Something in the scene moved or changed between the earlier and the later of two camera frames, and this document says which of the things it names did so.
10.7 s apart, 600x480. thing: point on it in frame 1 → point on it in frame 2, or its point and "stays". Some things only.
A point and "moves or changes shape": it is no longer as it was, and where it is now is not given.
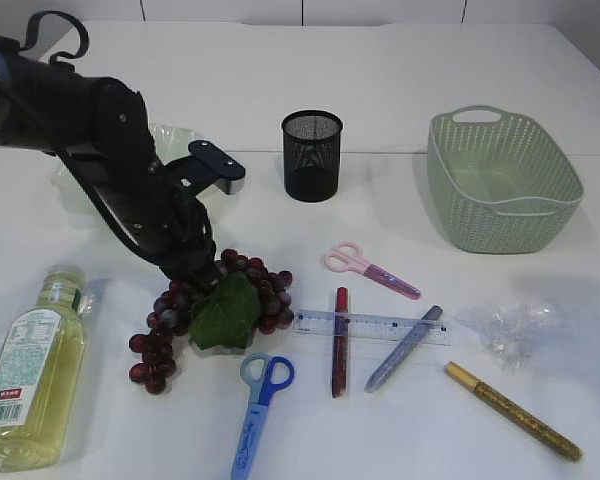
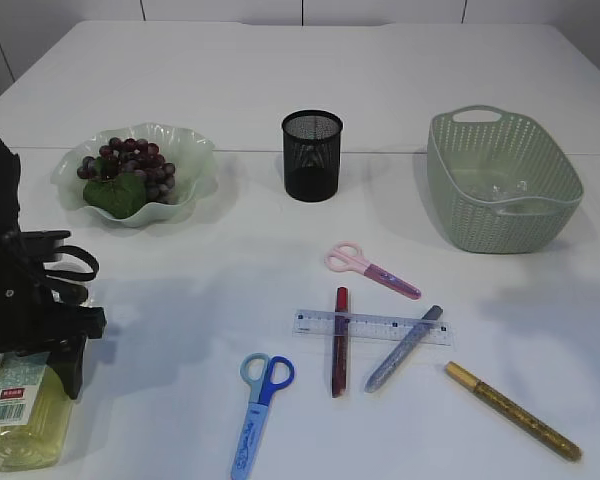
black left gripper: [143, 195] → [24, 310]
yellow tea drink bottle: [29, 407] stays
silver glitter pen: [404, 350] stays
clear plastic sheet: [515, 330] → [493, 191]
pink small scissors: [348, 255] stays
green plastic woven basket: [502, 185] stays
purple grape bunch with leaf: [247, 298] moves or changes shape
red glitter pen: [340, 344] stays
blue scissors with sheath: [261, 373] stays
